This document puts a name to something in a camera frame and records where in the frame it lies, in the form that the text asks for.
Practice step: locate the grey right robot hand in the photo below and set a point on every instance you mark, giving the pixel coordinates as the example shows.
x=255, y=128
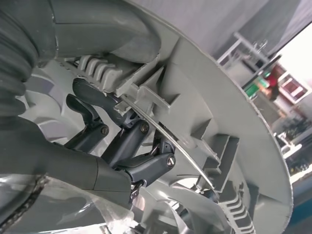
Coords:
x=60, y=168

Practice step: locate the white metal frame shelf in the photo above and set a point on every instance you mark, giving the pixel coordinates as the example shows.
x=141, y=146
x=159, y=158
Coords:
x=243, y=42

